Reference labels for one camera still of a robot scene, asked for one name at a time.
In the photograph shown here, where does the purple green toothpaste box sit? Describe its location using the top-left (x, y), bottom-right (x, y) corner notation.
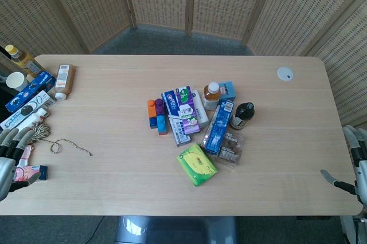
top-left (175, 85), bottom-right (201, 135)

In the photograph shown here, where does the green tissue pack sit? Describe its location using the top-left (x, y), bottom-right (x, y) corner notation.
top-left (175, 143), bottom-right (218, 187)

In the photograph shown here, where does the white plastic tube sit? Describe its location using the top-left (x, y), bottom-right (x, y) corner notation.
top-left (190, 89), bottom-right (210, 129)

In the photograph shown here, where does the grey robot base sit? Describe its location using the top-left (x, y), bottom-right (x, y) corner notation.
top-left (114, 215), bottom-right (237, 244)

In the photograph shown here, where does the jute twine bundle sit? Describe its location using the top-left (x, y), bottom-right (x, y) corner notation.
top-left (26, 121), bottom-right (93, 157)

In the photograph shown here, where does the white Oreo cookie box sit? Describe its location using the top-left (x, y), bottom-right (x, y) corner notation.
top-left (0, 90), bottom-right (57, 131)

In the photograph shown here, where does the light blue carton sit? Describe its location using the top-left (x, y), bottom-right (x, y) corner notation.
top-left (218, 81), bottom-right (237, 103)

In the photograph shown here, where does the orange and blue toy brick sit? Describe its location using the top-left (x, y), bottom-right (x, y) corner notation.
top-left (147, 99), bottom-right (158, 129)

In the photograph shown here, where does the brown bottle white label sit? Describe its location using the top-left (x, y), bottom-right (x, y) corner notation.
top-left (54, 64), bottom-right (77, 101)

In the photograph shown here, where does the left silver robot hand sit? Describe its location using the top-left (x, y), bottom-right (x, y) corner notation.
top-left (0, 127), bottom-right (41, 202)

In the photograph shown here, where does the white toothpaste tube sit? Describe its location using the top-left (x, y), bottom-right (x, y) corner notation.
top-left (15, 108), bottom-right (50, 131)

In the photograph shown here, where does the blue Oreo cookie box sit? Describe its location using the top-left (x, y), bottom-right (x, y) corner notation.
top-left (5, 72), bottom-right (57, 112)

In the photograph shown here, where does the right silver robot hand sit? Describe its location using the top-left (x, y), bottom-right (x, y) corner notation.
top-left (320, 125), bottom-right (367, 207)

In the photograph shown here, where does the white cap juice bottle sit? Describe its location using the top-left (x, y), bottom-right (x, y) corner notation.
top-left (202, 81), bottom-right (222, 111)

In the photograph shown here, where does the pink snack packet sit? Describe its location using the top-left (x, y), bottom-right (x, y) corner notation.
top-left (13, 145), bottom-right (41, 182)

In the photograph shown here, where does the yellow cap tea bottle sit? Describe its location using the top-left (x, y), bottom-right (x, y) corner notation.
top-left (5, 44), bottom-right (46, 78)

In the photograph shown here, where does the white round lid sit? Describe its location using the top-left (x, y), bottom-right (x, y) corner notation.
top-left (276, 66), bottom-right (295, 82)

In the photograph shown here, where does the white paper cup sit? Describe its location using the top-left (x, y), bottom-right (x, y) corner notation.
top-left (6, 72), bottom-right (29, 93)

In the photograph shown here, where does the Crest toothpaste box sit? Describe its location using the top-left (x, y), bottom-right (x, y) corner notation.
top-left (161, 90), bottom-right (192, 147)

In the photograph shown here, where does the dark sauce bottle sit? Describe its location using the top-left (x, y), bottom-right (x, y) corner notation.
top-left (229, 101), bottom-right (256, 131)

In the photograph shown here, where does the blue toothpaste box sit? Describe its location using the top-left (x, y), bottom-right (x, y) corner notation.
top-left (204, 99), bottom-right (235, 155)

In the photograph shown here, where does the purple blue red block stack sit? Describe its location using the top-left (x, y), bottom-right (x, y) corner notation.
top-left (154, 98), bottom-right (169, 136)

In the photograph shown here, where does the black floor cable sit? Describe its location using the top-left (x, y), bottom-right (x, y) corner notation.
top-left (91, 216), bottom-right (106, 241)

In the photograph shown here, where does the clear brown snack package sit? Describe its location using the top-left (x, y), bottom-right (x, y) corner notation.
top-left (217, 130), bottom-right (245, 168)

